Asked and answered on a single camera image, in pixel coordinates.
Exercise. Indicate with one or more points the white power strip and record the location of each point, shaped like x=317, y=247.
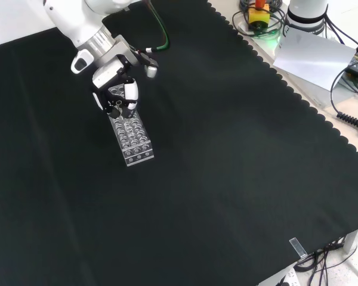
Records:
x=288, y=278

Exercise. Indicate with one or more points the pale paper board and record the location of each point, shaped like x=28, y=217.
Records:
x=311, y=58

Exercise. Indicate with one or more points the black bench cloth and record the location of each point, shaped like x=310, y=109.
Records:
x=197, y=155

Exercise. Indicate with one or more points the clear glass test tube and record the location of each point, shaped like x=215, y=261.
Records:
x=123, y=114

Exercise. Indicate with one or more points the yellow stop button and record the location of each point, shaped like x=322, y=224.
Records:
x=258, y=15

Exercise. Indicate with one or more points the clear tape strip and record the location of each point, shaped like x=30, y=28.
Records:
x=297, y=247

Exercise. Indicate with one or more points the white bench leg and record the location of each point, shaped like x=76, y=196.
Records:
x=351, y=241

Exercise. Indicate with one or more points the clear plastic test tube rack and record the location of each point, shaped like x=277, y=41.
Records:
x=134, y=140

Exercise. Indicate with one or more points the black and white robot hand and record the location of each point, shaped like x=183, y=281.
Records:
x=107, y=74

